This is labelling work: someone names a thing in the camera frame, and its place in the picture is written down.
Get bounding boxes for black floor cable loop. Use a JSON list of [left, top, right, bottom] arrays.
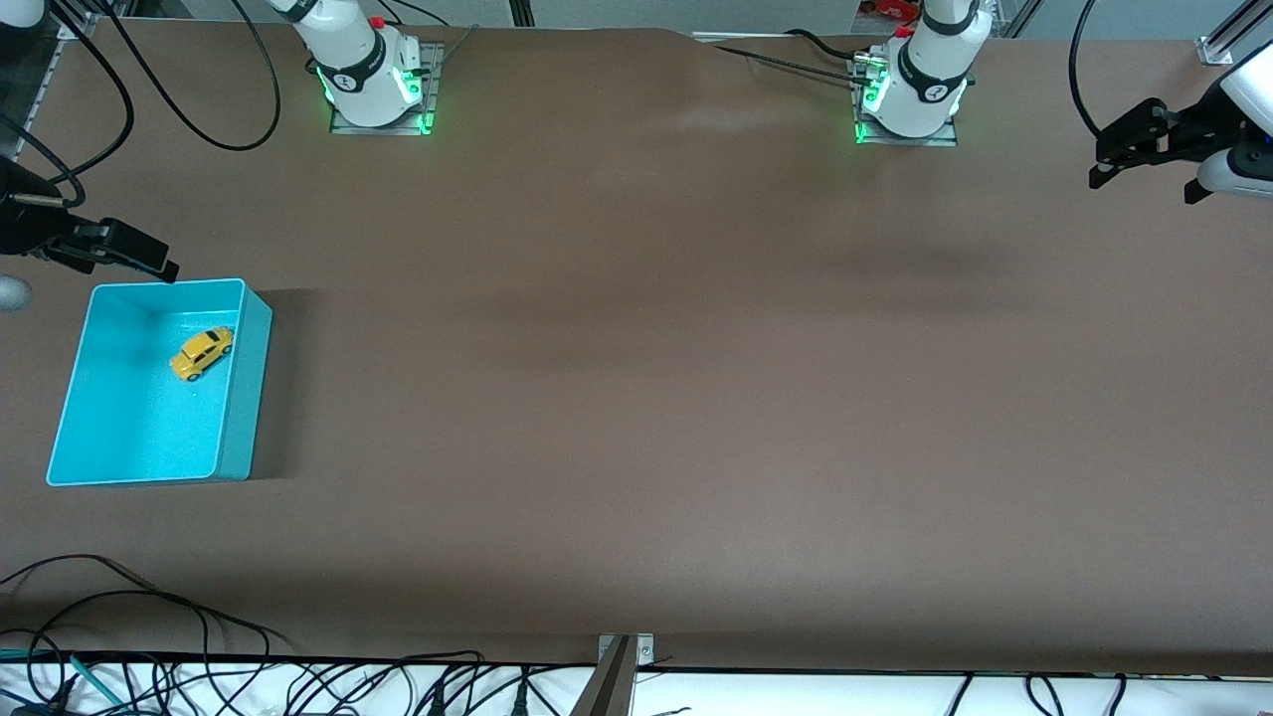
[[0, 554, 294, 662]]

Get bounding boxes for teal cable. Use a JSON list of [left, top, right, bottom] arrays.
[[68, 653, 122, 709]]

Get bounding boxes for black looping cable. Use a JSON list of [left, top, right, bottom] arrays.
[[90, 0, 283, 153]]

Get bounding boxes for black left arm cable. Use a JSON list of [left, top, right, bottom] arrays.
[[1068, 0, 1107, 140]]

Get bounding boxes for curved black table cable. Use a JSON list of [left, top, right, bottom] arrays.
[[786, 28, 876, 63]]

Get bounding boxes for small metal bracket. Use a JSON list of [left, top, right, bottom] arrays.
[[597, 633, 656, 667]]

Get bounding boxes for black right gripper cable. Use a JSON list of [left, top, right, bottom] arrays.
[[0, 0, 136, 207]]

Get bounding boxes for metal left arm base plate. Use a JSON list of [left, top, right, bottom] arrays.
[[851, 55, 962, 148]]

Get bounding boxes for turquoise plastic bin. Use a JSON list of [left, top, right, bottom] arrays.
[[46, 277, 273, 488]]

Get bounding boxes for straight black table cable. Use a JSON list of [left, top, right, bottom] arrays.
[[711, 44, 861, 86]]

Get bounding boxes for dark wedge bar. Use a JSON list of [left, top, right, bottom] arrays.
[[569, 636, 637, 716]]

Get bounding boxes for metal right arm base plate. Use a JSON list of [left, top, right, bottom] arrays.
[[328, 42, 445, 137]]

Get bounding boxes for yellow beetle toy car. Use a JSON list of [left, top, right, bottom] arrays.
[[169, 326, 236, 383]]

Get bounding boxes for aluminium profile rail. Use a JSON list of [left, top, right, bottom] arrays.
[[1198, 0, 1257, 67]]

